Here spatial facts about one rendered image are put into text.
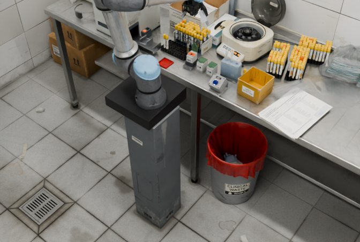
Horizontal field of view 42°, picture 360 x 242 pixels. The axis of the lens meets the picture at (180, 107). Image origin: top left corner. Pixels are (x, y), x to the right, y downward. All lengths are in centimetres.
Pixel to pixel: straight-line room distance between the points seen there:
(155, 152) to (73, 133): 124
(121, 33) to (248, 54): 79
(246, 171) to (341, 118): 63
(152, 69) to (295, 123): 72
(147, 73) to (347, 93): 105
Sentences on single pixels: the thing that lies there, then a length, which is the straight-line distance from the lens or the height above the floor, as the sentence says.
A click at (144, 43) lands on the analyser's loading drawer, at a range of 265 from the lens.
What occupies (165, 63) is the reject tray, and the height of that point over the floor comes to 88.
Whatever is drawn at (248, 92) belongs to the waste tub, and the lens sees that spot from 232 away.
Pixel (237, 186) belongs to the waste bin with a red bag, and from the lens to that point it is 281.
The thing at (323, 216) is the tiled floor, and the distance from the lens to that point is 306.
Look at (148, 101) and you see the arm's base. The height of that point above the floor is 99.
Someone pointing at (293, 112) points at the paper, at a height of 89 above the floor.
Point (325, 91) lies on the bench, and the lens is 248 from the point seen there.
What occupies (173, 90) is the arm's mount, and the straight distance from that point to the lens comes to 228.
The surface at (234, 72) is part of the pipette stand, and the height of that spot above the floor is 93.
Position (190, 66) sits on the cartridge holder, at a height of 89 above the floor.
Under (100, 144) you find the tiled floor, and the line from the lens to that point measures 335.
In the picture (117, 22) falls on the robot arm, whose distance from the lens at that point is 202.
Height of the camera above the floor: 246
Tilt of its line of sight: 44 degrees down
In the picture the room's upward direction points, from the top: 1 degrees counter-clockwise
